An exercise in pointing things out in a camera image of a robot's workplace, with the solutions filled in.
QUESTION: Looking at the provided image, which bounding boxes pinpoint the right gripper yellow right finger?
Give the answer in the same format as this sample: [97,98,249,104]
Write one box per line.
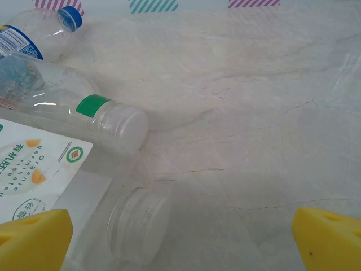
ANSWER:
[292,206,361,271]

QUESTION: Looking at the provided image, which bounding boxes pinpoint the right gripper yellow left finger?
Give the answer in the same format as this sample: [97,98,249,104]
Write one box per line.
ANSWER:
[0,208,73,271]

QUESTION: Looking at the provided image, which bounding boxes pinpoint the white label wide cap bottle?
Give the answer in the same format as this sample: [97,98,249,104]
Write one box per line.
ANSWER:
[0,117,172,271]

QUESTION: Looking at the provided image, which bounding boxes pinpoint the clear bottle green neck band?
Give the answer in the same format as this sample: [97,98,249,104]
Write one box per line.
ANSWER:
[0,52,149,155]

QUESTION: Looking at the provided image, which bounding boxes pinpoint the blue cap blue label bottle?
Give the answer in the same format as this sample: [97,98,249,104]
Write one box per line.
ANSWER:
[0,5,83,63]

